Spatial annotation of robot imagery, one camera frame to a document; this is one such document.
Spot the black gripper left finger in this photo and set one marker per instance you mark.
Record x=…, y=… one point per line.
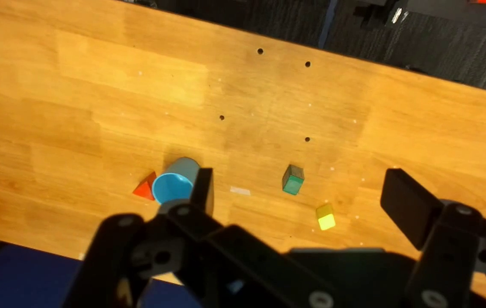
x=236, y=257

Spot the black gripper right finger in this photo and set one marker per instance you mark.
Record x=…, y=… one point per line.
x=411, y=207

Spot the yellow cube block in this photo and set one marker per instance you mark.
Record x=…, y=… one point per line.
x=325, y=217

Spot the green cube block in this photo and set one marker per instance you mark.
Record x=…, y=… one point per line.
x=292, y=180

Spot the red triangular block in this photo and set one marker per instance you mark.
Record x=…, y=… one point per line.
x=145, y=186

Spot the white tape piece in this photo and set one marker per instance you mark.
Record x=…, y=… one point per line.
x=239, y=190

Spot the blue bowl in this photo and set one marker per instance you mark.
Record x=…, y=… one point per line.
x=174, y=183

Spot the black equipment with silver part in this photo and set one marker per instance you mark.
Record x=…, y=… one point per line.
x=385, y=10

